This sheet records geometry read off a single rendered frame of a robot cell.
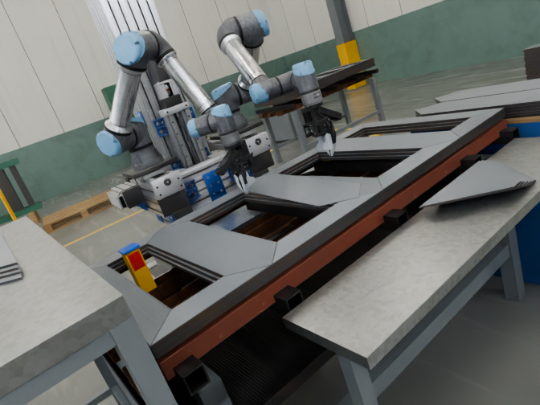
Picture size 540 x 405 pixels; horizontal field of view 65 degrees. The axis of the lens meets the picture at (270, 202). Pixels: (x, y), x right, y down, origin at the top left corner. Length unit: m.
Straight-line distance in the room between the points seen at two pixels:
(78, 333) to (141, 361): 0.11
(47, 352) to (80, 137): 10.73
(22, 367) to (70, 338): 0.07
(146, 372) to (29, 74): 10.81
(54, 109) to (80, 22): 2.15
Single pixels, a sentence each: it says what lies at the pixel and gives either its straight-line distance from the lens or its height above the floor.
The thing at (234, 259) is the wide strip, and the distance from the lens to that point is 1.16.
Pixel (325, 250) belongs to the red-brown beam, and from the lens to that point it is 1.17.
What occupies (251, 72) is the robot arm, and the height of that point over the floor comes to 1.29.
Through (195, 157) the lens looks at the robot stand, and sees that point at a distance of 2.27.
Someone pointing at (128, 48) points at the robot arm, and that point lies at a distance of 1.76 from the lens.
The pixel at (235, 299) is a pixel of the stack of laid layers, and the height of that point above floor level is 0.83.
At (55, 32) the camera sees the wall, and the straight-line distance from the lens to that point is 11.63.
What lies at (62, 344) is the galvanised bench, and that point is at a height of 1.03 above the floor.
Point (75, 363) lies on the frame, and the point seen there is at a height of 0.99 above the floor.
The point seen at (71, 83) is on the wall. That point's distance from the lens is 11.45.
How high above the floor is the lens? 1.31
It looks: 18 degrees down
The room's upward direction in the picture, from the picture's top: 19 degrees counter-clockwise
